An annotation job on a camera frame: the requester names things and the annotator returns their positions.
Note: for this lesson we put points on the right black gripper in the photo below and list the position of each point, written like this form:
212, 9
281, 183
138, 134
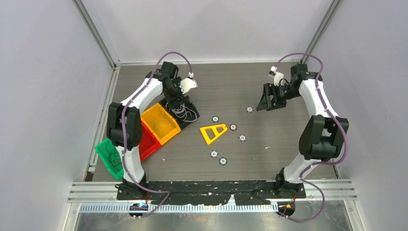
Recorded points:
265, 102

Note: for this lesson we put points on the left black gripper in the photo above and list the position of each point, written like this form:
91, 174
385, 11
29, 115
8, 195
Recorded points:
174, 102

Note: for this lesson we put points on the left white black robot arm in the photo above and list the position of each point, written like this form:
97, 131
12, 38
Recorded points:
124, 124

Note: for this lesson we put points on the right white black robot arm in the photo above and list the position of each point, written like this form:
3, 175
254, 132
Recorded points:
323, 137

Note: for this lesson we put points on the dark chip upper right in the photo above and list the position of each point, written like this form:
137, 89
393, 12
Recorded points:
249, 109

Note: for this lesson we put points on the dark chip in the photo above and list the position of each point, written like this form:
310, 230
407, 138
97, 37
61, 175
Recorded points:
249, 109
215, 119
242, 138
214, 154

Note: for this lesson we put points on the black plastic bin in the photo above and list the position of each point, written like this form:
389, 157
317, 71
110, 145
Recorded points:
184, 115

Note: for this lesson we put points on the yellow plastic bin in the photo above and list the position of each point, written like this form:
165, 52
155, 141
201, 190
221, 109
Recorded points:
159, 121

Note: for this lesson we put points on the dark chip middle right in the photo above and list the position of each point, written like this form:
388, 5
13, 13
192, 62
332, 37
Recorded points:
242, 138

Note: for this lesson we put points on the dark chip upper left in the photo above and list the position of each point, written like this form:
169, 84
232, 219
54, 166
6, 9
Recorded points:
215, 119

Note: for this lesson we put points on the red plastic bin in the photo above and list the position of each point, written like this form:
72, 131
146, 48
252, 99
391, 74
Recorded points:
149, 143

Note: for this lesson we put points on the dark chip lower left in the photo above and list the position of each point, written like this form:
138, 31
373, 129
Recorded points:
214, 154

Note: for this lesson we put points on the dark chip lowest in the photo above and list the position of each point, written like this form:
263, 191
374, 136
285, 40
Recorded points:
223, 161

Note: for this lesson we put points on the green plastic bin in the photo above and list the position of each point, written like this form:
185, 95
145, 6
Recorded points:
110, 157

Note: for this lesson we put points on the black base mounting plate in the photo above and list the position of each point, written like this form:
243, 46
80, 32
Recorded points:
217, 192

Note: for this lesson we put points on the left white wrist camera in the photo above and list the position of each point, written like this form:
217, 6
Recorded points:
188, 83

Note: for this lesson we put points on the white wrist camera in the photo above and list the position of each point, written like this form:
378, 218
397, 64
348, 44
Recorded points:
276, 76
188, 83

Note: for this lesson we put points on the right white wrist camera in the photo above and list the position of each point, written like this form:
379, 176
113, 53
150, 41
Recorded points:
276, 76

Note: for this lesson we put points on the yellow triangular plastic frame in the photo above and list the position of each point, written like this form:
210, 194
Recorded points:
213, 132

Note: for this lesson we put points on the slotted aluminium rail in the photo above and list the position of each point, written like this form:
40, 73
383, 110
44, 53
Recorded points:
147, 207

